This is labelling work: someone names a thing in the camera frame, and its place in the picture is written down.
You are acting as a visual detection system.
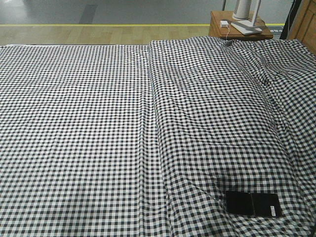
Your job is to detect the black foldable smartphone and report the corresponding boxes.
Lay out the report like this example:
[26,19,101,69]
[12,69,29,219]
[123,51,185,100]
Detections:
[225,191,282,218]

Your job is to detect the black white checkered bedsheet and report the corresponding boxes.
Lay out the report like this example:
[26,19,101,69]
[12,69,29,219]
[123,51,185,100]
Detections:
[0,44,316,237]

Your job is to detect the checkered pillow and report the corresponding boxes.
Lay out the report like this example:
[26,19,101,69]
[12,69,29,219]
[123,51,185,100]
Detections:
[149,37,316,237]

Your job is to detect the wooden nightstand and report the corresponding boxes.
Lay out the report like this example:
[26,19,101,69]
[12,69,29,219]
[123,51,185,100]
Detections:
[208,11,273,41]

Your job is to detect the white charger adapter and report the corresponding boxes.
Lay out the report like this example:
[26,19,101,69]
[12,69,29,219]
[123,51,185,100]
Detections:
[220,20,229,28]

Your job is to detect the wooden headboard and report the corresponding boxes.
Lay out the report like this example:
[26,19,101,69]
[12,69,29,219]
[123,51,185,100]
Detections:
[287,0,316,55]

